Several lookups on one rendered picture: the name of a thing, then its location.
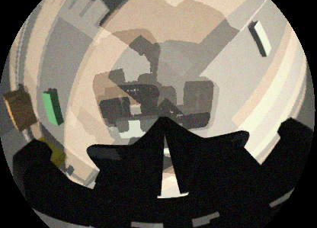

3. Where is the light green rectangular block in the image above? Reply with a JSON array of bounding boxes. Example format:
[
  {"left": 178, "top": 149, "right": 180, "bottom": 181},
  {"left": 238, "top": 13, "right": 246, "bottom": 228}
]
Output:
[{"left": 42, "top": 91, "right": 64, "bottom": 125}]

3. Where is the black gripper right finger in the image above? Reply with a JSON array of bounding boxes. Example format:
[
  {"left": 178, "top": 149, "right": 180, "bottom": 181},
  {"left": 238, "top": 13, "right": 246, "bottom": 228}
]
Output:
[{"left": 164, "top": 116, "right": 250, "bottom": 194}]

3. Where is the brown rectangular block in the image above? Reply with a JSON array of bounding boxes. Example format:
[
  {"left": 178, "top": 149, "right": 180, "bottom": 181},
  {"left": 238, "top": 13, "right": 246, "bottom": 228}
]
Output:
[{"left": 2, "top": 90, "right": 37, "bottom": 133}]

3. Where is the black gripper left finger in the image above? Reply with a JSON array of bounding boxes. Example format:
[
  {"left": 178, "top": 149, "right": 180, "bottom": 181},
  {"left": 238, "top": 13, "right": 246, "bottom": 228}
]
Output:
[{"left": 86, "top": 117, "right": 165, "bottom": 197}]

